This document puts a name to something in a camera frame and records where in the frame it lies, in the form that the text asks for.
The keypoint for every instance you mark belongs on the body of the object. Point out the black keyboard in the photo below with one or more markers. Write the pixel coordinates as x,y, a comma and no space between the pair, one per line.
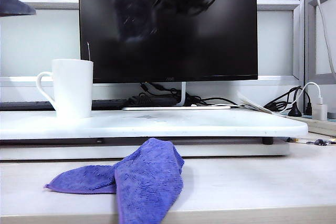
26,105

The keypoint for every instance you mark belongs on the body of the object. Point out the white platform base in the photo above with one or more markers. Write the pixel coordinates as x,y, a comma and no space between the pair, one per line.
223,150

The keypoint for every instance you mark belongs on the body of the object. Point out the stack of papers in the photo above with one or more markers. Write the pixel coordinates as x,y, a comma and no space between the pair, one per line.
250,102

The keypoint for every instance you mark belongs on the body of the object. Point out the white USB charger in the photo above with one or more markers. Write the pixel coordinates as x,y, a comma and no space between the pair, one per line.
320,111

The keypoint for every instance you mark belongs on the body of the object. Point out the thin metal stirrer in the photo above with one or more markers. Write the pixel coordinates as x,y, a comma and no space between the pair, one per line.
89,51

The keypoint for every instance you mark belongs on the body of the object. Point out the purple microfiber cloth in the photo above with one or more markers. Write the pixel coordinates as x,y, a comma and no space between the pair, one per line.
144,182

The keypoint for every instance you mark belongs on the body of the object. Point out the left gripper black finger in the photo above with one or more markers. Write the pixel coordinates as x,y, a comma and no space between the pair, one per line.
13,5

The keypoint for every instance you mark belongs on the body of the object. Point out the white raised platform board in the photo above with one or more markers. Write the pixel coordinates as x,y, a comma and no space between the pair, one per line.
210,125

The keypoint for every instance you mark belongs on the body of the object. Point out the round black power plug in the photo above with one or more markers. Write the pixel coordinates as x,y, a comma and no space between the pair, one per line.
294,112

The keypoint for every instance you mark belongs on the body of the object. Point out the small black clip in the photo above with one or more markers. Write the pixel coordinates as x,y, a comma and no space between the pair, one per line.
320,142

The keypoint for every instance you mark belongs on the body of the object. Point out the black textured glass cup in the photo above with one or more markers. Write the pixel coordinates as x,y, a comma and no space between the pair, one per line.
134,16

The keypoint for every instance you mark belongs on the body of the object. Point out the black rubber platform foot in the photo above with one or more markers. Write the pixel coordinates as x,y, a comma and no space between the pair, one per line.
268,141

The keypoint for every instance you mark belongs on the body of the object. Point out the black computer monitor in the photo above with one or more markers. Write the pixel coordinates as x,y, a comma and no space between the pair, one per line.
210,51

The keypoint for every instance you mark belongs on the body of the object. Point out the white ceramic mug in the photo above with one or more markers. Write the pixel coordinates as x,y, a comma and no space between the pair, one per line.
73,90

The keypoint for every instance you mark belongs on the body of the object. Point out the white power strip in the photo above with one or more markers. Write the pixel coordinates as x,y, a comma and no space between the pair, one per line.
324,126

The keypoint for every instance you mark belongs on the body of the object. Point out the grey back partition frame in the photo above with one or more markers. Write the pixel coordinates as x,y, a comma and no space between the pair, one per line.
296,51

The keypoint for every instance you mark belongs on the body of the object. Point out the grey side partition frame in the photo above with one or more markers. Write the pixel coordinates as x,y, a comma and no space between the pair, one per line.
310,37

